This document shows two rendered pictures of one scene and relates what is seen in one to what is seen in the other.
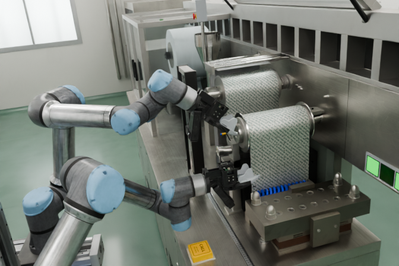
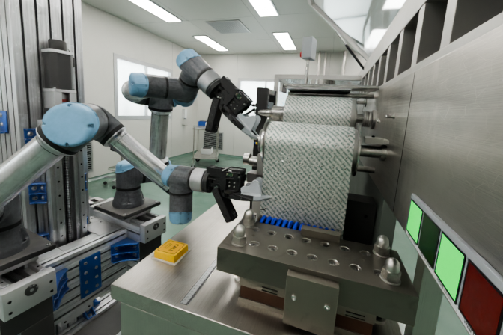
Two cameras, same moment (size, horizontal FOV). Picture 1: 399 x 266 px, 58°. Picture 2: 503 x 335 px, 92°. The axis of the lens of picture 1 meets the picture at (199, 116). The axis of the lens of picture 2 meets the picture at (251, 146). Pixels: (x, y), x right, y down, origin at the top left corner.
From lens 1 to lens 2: 0.85 m
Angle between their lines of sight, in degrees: 33
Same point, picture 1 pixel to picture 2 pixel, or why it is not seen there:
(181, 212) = (174, 201)
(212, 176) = (213, 174)
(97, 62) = not seen: hidden behind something
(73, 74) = not seen: hidden behind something
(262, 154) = (278, 170)
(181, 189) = (177, 174)
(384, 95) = (450, 65)
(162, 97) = (184, 75)
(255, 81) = (322, 103)
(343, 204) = (356, 279)
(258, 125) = (280, 131)
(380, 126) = (436, 135)
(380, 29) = not seen: outside the picture
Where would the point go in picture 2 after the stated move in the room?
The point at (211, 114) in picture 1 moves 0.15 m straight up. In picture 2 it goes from (226, 102) to (228, 50)
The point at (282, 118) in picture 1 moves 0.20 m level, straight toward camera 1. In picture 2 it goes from (316, 131) to (266, 133)
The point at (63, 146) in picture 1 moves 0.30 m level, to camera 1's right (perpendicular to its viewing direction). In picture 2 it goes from (153, 129) to (197, 136)
